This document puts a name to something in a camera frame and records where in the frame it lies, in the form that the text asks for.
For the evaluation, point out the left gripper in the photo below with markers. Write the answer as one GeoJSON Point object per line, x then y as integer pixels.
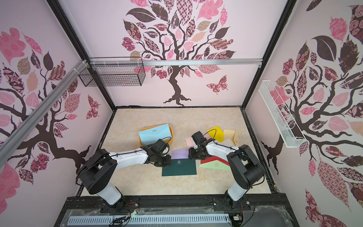
{"type": "Point", "coordinates": [167, 162]}

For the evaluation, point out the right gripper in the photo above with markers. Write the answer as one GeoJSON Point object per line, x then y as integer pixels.
{"type": "Point", "coordinates": [194, 153]}

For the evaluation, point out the purple envelope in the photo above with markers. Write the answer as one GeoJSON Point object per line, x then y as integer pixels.
{"type": "Point", "coordinates": [180, 153]}

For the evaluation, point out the light blue envelope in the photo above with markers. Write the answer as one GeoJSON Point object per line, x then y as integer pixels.
{"type": "Point", "coordinates": [154, 134]}

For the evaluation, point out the dark green envelope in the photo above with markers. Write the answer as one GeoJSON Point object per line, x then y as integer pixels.
{"type": "Point", "coordinates": [180, 167]}

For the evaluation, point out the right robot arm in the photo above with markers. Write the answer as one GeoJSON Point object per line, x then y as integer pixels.
{"type": "Point", "coordinates": [244, 164]}

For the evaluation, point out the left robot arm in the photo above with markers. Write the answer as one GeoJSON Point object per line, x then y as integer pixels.
{"type": "Point", "coordinates": [96, 173]}

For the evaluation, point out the pink envelope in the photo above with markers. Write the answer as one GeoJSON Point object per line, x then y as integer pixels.
{"type": "Point", "coordinates": [190, 142]}

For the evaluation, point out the red envelope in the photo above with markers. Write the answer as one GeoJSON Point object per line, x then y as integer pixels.
{"type": "Point", "coordinates": [214, 158]}

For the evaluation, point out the light green envelope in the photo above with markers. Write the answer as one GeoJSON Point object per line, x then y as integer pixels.
{"type": "Point", "coordinates": [215, 165]}

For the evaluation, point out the yellow envelope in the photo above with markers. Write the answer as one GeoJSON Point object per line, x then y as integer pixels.
{"type": "Point", "coordinates": [216, 133]}

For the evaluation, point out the white envelope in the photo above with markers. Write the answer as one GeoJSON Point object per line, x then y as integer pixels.
{"type": "Point", "coordinates": [228, 142]}

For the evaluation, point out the beige envelope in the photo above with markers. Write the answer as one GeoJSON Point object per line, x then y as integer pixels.
{"type": "Point", "coordinates": [232, 136]}

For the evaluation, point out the white cable duct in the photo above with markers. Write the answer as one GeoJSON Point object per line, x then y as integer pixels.
{"type": "Point", "coordinates": [147, 220]}

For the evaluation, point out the black wire basket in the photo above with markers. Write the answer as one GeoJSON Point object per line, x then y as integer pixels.
{"type": "Point", "coordinates": [114, 72]}

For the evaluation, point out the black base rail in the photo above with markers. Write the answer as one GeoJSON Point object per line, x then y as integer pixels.
{"type": "Point", "coordinates": [93, 203]}

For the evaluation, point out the white wire shelf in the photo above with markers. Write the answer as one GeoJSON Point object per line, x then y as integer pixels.
{"type": "Point", "coordinates": [275, 99]}

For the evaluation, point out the aluminium rail back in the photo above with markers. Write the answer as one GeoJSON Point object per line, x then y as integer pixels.
{"type": "Point", "coordinates": [183, 62]}

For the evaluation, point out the aluminium rail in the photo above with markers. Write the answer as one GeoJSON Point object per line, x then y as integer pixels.
{"type": "Point", "coordinates": [16, 138]}
{"type": "Point", "coordinates": [183, 62]}

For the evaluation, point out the aluminium rail left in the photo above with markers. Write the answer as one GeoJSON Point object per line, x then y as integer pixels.
{"type": "Point", "coordinates": [16, 138]}

